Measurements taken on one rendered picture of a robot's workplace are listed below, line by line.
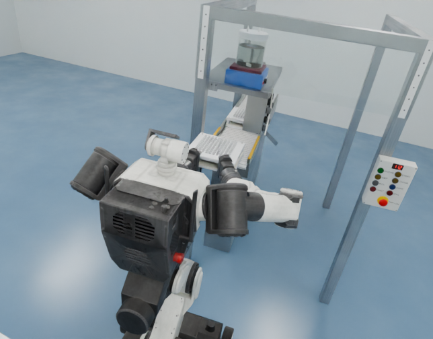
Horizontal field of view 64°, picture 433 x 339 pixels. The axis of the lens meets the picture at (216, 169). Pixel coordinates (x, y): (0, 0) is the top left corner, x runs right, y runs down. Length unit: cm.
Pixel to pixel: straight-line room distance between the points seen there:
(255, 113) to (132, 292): 111
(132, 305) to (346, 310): 166
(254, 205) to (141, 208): 33
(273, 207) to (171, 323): 84
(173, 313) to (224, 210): 82
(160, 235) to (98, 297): 146
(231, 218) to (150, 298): 39
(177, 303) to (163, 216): 84
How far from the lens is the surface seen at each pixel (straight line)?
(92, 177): 111
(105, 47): 633
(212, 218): 101
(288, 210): 112
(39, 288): 247
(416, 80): 176
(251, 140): 230
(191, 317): 200
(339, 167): 313
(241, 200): 99
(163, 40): 572
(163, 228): 90
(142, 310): 117
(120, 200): 95
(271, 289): 246
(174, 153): 98
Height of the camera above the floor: 181
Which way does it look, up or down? 31 degrees down
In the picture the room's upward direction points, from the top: 7 degrees clockwise
